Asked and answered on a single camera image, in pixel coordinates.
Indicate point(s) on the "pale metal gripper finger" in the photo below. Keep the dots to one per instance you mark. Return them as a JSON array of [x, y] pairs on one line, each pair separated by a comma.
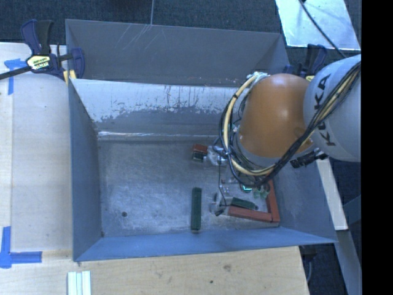
[[220, 211], [226, 190]]

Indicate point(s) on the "dark green flat block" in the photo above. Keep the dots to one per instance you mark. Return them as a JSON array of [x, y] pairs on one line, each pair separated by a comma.
[[196, 209], [244, 203]]

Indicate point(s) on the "red-brown flat block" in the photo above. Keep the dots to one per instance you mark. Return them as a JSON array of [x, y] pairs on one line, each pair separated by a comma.
[[251, 215], [274, 204]]

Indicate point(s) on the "grey metal bin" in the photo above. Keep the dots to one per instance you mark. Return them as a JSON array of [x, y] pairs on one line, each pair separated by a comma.
[[147, 180]]

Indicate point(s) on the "pale wood board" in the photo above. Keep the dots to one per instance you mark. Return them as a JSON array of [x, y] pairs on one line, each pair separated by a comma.
[[40, 164]]

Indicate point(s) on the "black cylinder on white bracket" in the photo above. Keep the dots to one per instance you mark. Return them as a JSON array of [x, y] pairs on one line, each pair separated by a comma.
[[304, 160]]

